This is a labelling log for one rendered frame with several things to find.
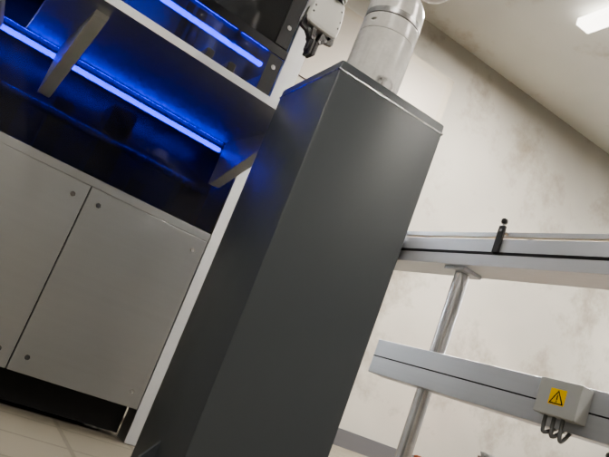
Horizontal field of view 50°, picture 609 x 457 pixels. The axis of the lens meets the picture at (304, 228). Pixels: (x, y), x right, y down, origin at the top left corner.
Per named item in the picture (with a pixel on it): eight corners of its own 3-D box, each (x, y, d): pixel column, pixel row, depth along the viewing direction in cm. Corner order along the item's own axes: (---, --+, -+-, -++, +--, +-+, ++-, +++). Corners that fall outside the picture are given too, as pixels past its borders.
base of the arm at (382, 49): (424, 121, 127) (453, 40, 132) (348, 71, 120) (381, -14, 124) (371, 136, 144) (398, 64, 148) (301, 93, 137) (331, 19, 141)
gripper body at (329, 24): (338, 11, 178) (323, 46, 176) (309, -11, 173) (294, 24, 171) (354, 4, 172) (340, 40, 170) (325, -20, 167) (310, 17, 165)
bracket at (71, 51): (36, 92, 160) (60, 46, 163) (48, 98, 162) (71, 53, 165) (69, 63, 132) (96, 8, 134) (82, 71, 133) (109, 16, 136)
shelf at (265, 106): (21, 35, 166) (24, 28, 166) (245, 163, 200) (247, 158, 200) (63, -26, 125) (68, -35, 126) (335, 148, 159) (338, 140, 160)
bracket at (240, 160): (207, 183, 185) (225, 142, 188) (217, 188, 186) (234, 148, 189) (266, 175, 156) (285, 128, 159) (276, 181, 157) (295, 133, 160)
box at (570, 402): (531, 409, 165) (541, 375, 167) (543, 414, 168) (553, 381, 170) (574, 422, 155) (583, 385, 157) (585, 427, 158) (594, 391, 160)
